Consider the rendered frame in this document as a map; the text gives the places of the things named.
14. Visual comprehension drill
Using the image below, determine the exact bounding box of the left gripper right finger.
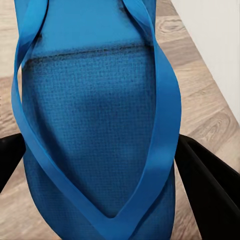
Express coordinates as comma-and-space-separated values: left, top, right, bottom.
174, 134, 240, 240

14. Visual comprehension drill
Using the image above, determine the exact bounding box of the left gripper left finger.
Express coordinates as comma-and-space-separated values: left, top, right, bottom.
0, 133, 26, 193

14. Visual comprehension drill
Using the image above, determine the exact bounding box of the sandal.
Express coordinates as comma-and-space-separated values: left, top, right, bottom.
11, 0, 182, 240

